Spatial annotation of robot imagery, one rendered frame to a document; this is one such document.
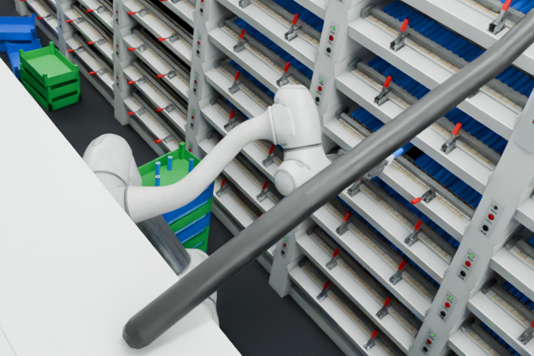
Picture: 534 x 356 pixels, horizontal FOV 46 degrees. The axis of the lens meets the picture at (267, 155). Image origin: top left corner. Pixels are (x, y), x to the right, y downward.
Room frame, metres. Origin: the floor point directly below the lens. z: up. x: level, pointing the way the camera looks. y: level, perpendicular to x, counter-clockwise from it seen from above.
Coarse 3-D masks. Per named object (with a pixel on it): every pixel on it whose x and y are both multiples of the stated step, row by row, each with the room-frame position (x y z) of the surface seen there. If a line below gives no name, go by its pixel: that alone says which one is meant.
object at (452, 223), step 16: (336, 112) 1.81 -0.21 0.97; (336, 128) 1.77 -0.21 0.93; (352, 144) 1.70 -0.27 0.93; (384, 176) 1.59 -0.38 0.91; (400, 176) 1.57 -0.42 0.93; (400, 192) 1.54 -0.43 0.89; (416, 192) 1.51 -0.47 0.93; (432, 208) 1.45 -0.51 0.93; (448, 208) 1.45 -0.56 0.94; (448, 224) 1.40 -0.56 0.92; (464, 224) 1.40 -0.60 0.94
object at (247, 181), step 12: (204, 132) 2.31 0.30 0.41; (216, 132) 2.33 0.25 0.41; (204, 144) 2.28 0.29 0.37; (216, 144) 2.27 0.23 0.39; (240, 156) 2.19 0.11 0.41; (228, 168) 2.14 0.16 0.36; (240, 168) 2.13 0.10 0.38; (252, 168) 2.12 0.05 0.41; (240, 180) 2.08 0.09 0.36; (252, 180) 2.07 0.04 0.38; (264, 180) 2.05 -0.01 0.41; (252, 192) 2.01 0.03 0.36; (264, 192) 1.99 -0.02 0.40; (276, 192) 1.99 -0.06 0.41; (264, 204) 1.95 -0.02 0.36
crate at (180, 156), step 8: (184, 144) 2.01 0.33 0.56; (176, 152) 2.00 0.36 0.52; (184, 152) 2.01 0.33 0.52; (160, 160) 1.93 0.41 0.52; (176, 160) 1.99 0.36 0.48; (184, 160) 2.00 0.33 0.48; (144, 168) 1.87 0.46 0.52; (152, 168) 1.90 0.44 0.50; (160, 168) 1.92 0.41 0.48; (176, 168) 1.94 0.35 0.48; (184, 168) 1.95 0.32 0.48; (144, 176) 1.86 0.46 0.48; (152, 176) 1.87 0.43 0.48; (168, 176) 1.88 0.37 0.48; (176, 176) 1.89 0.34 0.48; (184, 176) 1.90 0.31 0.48; (144, 184) 1.81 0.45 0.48; (152, 184) 1.82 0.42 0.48; (160, 184) 1.83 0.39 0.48
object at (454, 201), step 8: (344, 120) 1.79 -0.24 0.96; (352, 120) 1.78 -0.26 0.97; (352, 128) 1.76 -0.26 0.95; (360, 128) 1.74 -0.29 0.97; (368, 136) 1.71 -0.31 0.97; (400, 160) 1.61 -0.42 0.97; (408, 168) 1.58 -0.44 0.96; (416, 168) 1.57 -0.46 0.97; (408, 176) 1.56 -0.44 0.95; (416, 176) 1.55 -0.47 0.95; (424, 176) 1.54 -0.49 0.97; (432, 184) 1.51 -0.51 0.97; (440, 192) 1.49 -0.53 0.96; (448, 192) 1.48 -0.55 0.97; (448, 200) 1.47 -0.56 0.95; (456, 200) 1.46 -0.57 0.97; (464, 208) 1.43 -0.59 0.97
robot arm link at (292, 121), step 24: (288, 96) 1.37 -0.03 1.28; (264, 120) 1.34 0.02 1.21; (288, 120) 1.32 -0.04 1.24; (312, 120) 1.34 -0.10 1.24; (240, 144) 1.31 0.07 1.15; (288, 144) 1.30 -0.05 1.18; (312, 144) 1.30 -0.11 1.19; (216, 168) 1.26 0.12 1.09; (144, 192) 1.21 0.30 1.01; (168, 192) 1.21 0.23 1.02; (192, 192) 1.22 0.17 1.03; (144, 216) 1.17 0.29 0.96
